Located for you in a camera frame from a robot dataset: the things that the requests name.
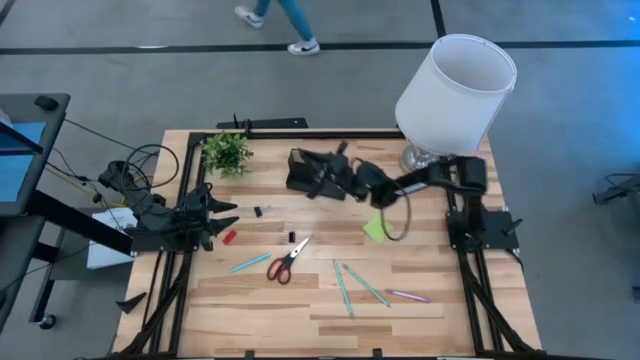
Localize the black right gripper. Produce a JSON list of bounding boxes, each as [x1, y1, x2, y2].
[[292, 141, 374, 201]]

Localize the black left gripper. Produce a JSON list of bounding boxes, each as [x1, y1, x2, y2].
[[172, 183, 241, 252]]

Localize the black mesh desk organizer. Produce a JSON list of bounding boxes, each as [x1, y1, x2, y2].
[[285, 147, 351, 202]]

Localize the teal pen with white tip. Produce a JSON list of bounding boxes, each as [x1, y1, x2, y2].
[[228, 251, 273, 274]]

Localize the red and black scissors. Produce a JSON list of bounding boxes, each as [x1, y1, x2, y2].
[[265, 234, 312, 286]]

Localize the green sticky note pad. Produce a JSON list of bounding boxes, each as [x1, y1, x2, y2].
[[362, 212, 396, 245]]

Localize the purple pen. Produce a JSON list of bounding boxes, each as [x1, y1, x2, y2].
[[383, 288, 432, 304]]

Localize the small green potted plant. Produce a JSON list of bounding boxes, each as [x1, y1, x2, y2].
[[201, 130, 255, 180]]

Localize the white paper sheet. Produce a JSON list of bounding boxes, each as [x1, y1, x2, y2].
[[86, 207, 139, 270]]

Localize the person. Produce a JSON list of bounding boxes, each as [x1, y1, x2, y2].
[[233, 0, 321, 57]]

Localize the white shade table lamp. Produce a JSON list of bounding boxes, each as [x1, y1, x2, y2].
[[394, 33, 518, 176]]

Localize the black standing desk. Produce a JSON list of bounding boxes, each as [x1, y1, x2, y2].
[[0, 92, 134, 331]]

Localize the black computer mouse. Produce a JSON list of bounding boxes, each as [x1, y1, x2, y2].
[[33, 94, 60, 112]]

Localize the blue screen monitor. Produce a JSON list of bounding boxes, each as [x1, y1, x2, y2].
[[0, 119, 49, 204]]

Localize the black aluminium table frame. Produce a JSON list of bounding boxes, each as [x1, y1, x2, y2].
[[112, 128, 546, 360]]

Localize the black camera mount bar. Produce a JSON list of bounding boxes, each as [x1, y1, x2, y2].
[[215, 113, 310, 130]]

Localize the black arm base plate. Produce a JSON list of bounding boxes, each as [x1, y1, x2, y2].
[[130, 212, 201, 254], [446, 209, 520, 251]]

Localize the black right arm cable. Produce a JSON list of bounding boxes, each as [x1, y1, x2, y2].
[[378, 188, 413, 243]]

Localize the black triangular bracket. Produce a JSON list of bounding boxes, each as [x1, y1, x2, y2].
[[115, 291, 149, 315]]

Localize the black floor cable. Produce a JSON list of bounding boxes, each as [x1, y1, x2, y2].
[[63, 118, 159, 157]]

